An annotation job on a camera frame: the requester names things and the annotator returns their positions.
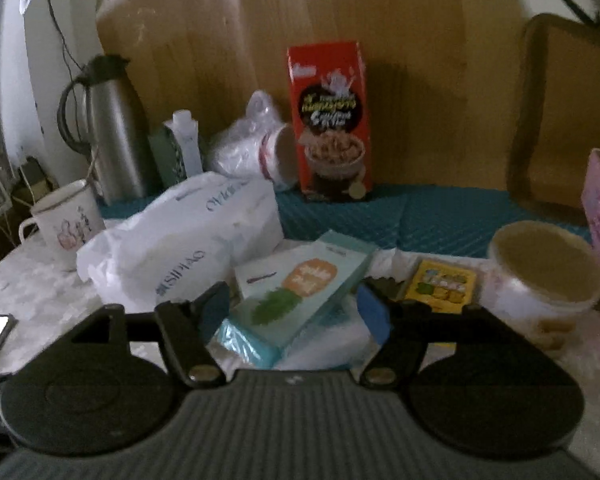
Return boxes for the blue tissue pack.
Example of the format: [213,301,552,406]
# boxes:
[216,301,372,370]

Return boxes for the teal tissue box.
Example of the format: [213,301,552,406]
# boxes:
[230,231,377,351]

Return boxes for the yellow small card box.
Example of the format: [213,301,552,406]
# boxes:
[402,259,478,314]

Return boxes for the teal quilted mat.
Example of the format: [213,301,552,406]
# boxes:
[97,183,594,261]

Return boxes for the large printed ceramic mug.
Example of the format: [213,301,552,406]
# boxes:
[481,220,600,358]

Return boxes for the white enamel mug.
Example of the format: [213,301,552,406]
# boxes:
[18,179,106,271]

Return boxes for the red cereal box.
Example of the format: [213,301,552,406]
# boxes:
[287,41,373,202]

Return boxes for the clear plastic bag cups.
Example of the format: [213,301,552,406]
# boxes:
[204,90,298,190]

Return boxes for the white small bottle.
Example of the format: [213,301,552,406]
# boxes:
[164,110,204,178]

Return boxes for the steel thermos jug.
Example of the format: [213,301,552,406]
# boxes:
[56,54,162,205]

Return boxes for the large brown cardboard board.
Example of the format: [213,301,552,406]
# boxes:
[96,0,524,188]

